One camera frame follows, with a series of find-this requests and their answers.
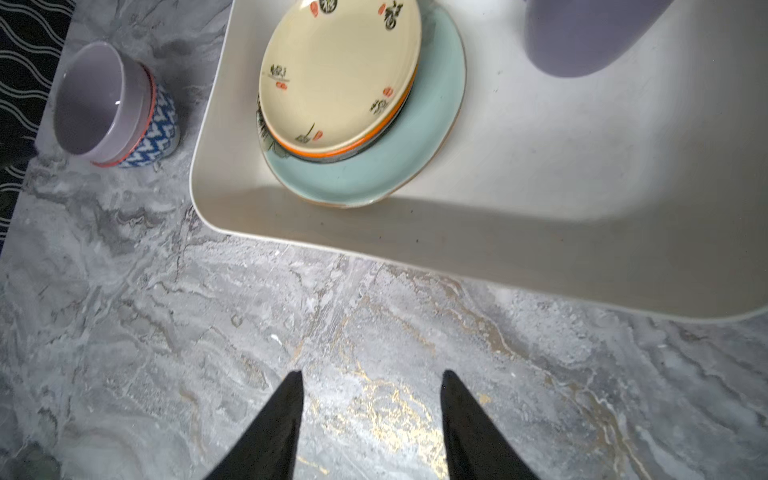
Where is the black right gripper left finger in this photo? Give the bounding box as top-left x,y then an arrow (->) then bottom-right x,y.
206,371 -> 304,480

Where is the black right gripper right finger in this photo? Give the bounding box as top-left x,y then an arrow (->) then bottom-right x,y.
440,370 -> 538,479

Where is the orange plate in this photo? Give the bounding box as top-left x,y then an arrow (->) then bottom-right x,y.
256,71 -> 418,164

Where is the mint green flower plate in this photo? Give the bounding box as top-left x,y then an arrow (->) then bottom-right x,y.
259,1 -> 466,208

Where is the lavender patterned bowl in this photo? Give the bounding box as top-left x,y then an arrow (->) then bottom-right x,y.
53,41 -> 181,168

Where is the cream painted plate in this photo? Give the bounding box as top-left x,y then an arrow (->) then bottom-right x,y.
258,1 -> 422,158

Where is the purple mug white inside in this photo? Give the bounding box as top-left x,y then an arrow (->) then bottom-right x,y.
524,0 -> 672,78

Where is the white plastic bin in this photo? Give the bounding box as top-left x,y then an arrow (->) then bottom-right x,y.
190,1 -> 767,321

